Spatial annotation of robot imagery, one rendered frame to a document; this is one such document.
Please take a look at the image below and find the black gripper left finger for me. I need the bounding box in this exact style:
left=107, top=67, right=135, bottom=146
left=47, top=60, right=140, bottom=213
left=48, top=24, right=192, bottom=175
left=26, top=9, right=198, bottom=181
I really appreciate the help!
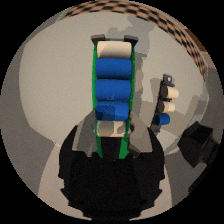
left=58, top=109, right=98, bottom=180

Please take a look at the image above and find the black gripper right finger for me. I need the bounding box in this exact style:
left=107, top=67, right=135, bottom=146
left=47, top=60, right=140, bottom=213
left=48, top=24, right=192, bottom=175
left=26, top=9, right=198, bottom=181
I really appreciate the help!
left=127, top=110, right=165, bottom=181

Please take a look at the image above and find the blue plastic bar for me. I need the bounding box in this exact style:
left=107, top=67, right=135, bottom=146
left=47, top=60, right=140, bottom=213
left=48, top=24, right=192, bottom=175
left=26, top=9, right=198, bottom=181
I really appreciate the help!
left=96, top=101, right=129, bottom=121
left=96, top=58, right=132, bottom=80
left=95, top=79, right=131, bottom=102
left=154, top=114, right=170, bottom=125

